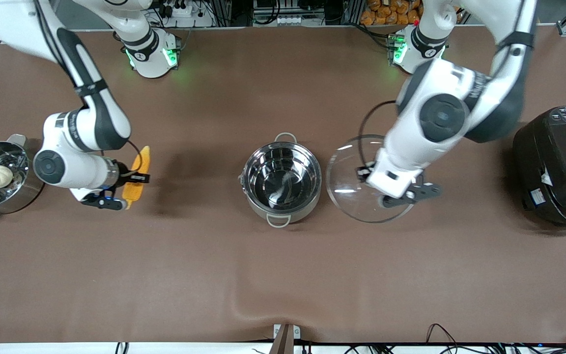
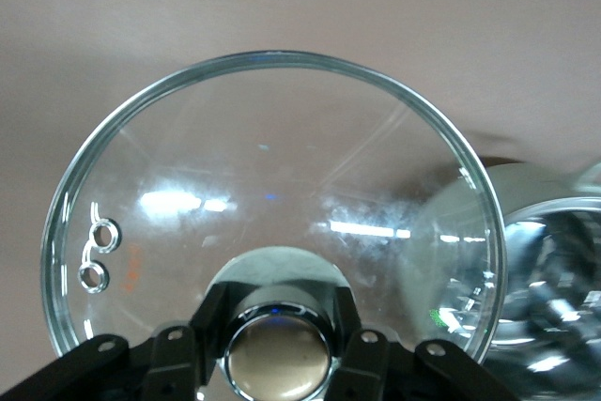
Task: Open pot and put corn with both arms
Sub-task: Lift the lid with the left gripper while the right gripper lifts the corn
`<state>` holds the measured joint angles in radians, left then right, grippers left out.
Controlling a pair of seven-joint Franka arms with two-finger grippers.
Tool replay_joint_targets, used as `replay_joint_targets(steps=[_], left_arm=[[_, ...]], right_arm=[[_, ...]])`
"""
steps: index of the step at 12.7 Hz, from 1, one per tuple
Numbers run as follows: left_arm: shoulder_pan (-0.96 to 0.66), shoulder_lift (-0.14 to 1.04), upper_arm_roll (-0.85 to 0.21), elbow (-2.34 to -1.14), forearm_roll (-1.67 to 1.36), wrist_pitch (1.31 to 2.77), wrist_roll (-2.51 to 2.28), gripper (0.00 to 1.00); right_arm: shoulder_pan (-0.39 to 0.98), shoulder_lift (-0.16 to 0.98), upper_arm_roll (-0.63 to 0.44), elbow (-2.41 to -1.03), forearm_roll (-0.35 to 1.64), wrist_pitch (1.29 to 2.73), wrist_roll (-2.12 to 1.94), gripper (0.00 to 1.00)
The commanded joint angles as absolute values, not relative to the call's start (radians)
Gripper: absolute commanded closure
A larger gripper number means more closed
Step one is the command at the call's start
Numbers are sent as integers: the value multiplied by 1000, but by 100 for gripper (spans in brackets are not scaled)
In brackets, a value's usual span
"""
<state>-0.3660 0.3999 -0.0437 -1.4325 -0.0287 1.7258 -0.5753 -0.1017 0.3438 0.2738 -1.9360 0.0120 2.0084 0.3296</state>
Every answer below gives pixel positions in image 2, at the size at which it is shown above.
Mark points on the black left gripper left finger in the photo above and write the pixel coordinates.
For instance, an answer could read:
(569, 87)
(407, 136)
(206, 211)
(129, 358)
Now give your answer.
(169, 363)

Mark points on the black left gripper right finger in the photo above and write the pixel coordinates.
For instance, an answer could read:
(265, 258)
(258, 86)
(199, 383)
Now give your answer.
(375, 368)

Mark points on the glass pot lid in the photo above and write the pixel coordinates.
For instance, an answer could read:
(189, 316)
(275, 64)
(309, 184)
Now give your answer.
(282, 161)

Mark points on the brown table cover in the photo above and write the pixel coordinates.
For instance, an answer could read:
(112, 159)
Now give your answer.
(141, 20)

